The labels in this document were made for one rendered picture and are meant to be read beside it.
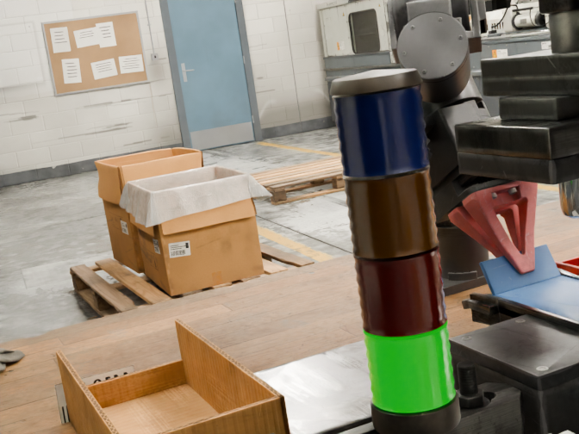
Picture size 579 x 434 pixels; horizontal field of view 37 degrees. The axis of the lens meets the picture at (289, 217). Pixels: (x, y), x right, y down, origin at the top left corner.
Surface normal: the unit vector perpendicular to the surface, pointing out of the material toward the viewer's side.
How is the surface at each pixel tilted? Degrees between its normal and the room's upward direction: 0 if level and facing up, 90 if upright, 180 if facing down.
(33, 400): 0
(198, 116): 90
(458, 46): 65
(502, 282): 60
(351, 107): 76
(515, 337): 0
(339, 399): 0
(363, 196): 104
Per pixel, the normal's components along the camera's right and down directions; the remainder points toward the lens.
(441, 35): -0.22, -0.21
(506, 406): 0.41, 0.11
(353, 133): -0.64, 0.00
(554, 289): -0.14, -0.97
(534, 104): -0.90, 0.21
